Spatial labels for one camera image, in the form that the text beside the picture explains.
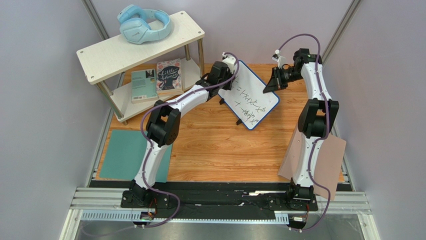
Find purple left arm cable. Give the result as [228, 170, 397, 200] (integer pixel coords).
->
[140, 51, 241, 229]

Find pink mat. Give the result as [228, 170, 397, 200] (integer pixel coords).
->
[277, 128, 346, 201]

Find teal green mat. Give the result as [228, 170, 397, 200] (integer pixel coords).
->
[99, 129, 173, 184]

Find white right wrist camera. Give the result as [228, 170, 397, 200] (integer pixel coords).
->
[271, 49, 286, 69]

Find teal paperback book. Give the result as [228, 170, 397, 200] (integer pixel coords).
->
[131, 68, 159, 104]

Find grey slotted cable duct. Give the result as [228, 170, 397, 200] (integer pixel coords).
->
[80, 210, 290, 225]

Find blue headphones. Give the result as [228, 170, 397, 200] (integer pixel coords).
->
[117, 4, 173, 45]

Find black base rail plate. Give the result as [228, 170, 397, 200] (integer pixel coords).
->
[120, 182, 319, 220]

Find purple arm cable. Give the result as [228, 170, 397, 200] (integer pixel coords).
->
[140, 51, 241, 229]
[274, 33, 332, 233]

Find dark floral Little Women book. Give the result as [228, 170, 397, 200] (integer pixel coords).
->
[156, 58, 184, 96]

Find white two-tier shelf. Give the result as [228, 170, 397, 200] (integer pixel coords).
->
[76, 11, 205, 124]

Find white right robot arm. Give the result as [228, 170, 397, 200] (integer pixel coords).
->
[263, 48, 340, 203]

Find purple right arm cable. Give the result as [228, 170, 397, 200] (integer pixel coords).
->
[274, 33, 332, 233]

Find blue framed whiteboard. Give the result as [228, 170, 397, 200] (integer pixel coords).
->
[218, 60, 280, 130]

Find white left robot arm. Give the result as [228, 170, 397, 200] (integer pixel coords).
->
[129, 57, 239, 203]

